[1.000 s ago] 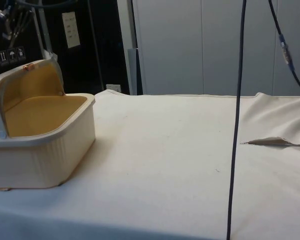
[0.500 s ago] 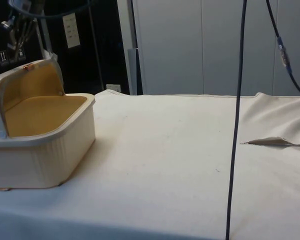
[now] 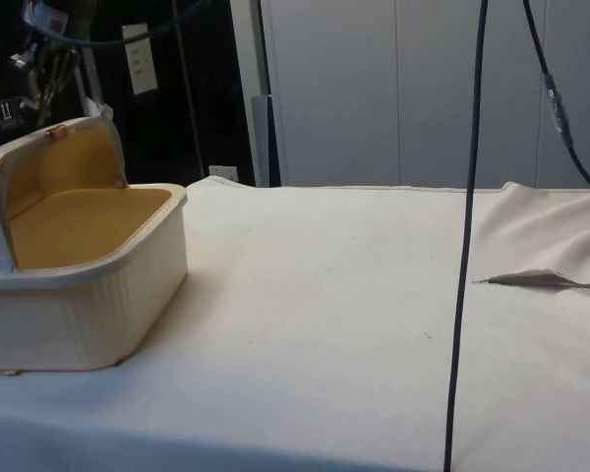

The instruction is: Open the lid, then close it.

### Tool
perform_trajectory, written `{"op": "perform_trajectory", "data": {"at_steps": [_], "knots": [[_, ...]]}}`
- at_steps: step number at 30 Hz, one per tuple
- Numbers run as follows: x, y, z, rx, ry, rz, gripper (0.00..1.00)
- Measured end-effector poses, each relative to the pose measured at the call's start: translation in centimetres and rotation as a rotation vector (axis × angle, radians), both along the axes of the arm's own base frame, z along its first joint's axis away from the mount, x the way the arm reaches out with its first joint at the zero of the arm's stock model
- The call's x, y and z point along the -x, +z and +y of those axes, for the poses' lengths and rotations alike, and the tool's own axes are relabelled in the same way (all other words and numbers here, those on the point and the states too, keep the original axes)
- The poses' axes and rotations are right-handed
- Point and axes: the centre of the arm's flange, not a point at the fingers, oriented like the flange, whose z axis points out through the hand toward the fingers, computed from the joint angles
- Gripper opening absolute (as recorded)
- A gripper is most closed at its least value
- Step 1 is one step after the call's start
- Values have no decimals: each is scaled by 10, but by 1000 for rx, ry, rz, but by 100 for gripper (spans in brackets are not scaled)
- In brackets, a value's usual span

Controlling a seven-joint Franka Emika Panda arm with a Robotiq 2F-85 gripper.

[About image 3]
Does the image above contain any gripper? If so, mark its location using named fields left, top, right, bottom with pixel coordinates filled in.
left=29, top=28, right=83, bottom=127

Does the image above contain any black cabinet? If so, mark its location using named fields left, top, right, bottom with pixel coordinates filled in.
left=0, top=0, right=282, bottom=189

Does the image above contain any cream box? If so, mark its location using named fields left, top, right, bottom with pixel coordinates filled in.
left=0, top=183, right=189, bottom=376

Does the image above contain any pale locker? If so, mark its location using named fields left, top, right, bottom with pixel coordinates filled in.
left=231, top=0, right=538, bottom=191

